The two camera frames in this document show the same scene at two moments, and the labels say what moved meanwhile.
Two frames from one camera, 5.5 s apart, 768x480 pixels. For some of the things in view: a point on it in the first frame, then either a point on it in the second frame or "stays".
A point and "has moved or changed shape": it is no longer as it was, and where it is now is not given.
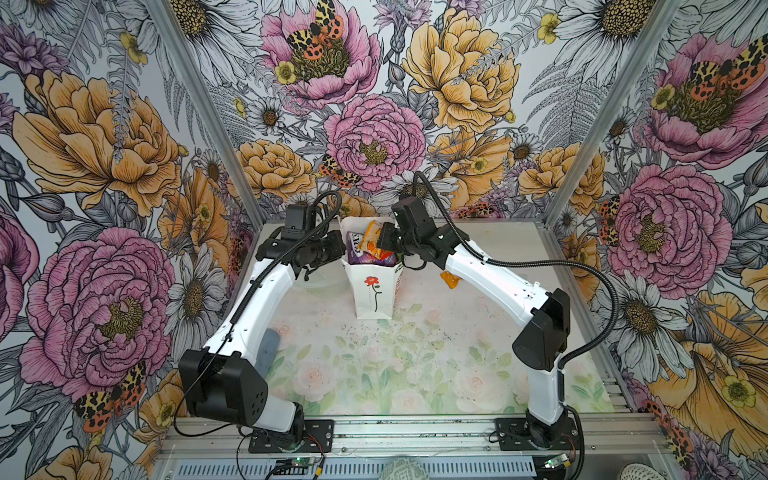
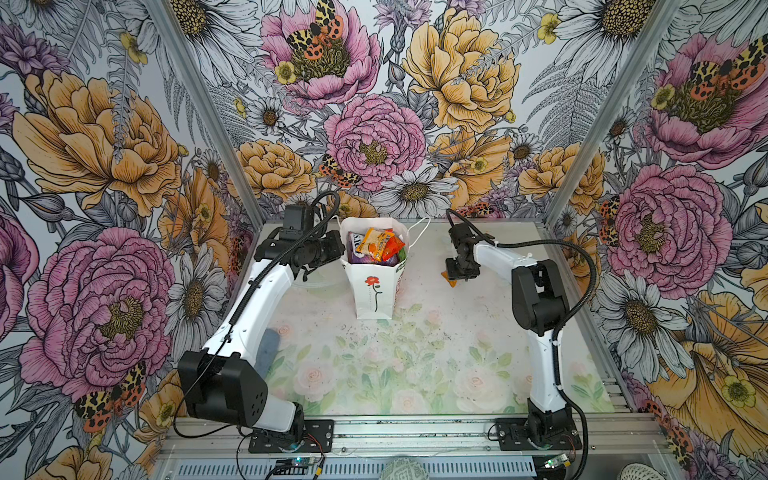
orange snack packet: x=369 y=241 has moved or changed shape
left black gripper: x=333 y=236 stays
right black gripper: x=385 y=239 → x=453 y=273
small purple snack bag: x=357 y=256 stays
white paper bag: x=375 y=287 stays
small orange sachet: x=450 y=279 stays
